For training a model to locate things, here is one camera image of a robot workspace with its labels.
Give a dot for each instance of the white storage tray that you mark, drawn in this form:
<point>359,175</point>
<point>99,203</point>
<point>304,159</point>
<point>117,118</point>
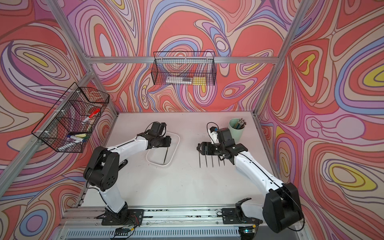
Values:
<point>156,156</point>

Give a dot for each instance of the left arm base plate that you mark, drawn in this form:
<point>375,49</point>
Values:
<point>130,217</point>

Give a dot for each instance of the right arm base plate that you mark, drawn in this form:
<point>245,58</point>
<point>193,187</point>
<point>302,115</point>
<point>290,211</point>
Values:
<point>232,216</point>

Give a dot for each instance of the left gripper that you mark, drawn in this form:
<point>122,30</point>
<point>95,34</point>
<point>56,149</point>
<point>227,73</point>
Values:
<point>168,142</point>

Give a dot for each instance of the black wire basket back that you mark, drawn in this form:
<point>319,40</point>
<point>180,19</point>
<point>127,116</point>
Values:
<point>187,64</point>

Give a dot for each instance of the blue cap marker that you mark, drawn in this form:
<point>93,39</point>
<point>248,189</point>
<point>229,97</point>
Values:
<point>76,139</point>

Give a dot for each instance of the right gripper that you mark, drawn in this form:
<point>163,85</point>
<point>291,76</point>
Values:
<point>205,145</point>

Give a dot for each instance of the clear tube in basket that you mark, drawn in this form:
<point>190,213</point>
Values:
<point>179,80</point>

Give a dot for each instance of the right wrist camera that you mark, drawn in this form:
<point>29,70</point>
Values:
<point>213,135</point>

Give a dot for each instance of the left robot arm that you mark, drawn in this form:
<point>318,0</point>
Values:
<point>103,168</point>

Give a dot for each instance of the black wire basket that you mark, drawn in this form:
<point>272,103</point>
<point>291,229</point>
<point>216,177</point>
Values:
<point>75,104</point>
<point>187,64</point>

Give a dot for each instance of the black wire basket left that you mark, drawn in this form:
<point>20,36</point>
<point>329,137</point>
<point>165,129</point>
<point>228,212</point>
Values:
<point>75,104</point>

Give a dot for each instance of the coloured pencils bundle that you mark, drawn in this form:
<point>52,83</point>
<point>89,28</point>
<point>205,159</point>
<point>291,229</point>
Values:
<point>240,124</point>

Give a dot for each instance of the green pencil cup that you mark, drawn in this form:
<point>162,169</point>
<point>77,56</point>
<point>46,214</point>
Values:
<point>236,134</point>

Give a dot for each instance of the yellow box in basket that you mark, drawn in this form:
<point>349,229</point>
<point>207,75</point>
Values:
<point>199,81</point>

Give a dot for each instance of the aluminium rail front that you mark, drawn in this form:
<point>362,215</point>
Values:
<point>170,223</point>

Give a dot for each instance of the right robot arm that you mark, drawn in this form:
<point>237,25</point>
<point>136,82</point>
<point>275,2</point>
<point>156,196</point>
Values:
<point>281,208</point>

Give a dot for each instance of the red marker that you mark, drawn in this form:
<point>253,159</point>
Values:
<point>91,116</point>

